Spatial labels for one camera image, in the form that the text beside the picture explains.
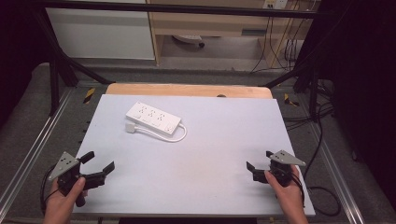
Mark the wooden table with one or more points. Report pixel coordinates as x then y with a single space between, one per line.
174 90

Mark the white plug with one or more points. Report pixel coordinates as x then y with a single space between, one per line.
130 128

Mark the white cabinet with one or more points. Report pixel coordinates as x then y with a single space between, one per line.
99 34

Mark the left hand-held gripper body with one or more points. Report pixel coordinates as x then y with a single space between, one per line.
64 165

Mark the grey chair base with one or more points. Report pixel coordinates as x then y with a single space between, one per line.
188 38

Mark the black metal frame strut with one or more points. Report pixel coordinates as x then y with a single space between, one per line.
67 63
300 73

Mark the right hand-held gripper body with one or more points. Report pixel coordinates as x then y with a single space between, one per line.
281 170

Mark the person's right hand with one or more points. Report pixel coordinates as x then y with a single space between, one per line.
288 196

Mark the person's left hand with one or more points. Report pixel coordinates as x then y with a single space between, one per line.
57 203

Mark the yellow and black tape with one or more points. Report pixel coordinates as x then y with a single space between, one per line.
289 100
89 95

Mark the white wall socket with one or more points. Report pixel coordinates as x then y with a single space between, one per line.
275 3

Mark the aluminium rail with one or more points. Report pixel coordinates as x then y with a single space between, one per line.
34 146
339 177

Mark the white power strip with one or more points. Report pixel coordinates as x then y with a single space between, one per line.
152 117

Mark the dark curtain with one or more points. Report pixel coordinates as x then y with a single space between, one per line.
364 77
15 46

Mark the wooden desk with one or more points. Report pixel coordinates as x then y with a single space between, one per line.
202 24

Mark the black metal crossbar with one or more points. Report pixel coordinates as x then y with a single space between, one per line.
186 8

